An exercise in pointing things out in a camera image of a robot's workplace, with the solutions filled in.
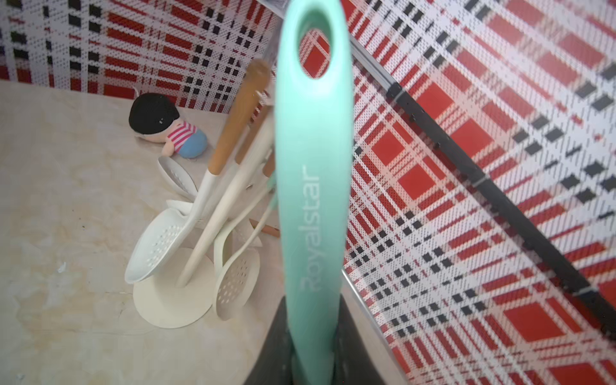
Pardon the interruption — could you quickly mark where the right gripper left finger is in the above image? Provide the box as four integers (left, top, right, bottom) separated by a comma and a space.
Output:
244, 297, 294, 385

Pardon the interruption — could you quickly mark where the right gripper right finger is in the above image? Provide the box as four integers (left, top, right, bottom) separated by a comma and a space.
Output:
332, 295, 384, 385

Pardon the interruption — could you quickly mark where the cream skimmer green handle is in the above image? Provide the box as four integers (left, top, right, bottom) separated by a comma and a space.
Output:
213, 176, 278, 321
274, 1, 354, 384

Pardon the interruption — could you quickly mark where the cream utensil rack stand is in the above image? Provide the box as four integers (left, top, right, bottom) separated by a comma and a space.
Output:
133, 91, 276, 329

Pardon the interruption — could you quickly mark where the slotted spoon wooden handle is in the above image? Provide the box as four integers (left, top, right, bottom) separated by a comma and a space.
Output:
250, 218, 280, 238

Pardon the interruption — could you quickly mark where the small doll black hat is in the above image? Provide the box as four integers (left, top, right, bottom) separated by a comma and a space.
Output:
128, 93, 209, 159

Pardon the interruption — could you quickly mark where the black wall hook rail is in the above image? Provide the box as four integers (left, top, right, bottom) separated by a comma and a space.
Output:
387, 82, 615, 341

